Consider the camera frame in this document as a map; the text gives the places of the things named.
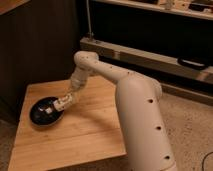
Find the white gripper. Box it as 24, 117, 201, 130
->
59, 79, 84, 105

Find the clear plastic bottle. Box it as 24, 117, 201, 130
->
45, 98, 72, 114

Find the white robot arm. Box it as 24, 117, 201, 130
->
59, 51, 178, 171

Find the black ceramic bowl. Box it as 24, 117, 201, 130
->
29, 97, 63, 126

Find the wooden table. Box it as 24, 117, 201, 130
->
8, 76, 125, 171

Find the metal pole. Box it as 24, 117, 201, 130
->
86, 0, 94, 41

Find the wooden shelf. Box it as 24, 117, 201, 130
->
94, 0, 213, 21

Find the black case handle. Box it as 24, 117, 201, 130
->
177, 58, 209, 70

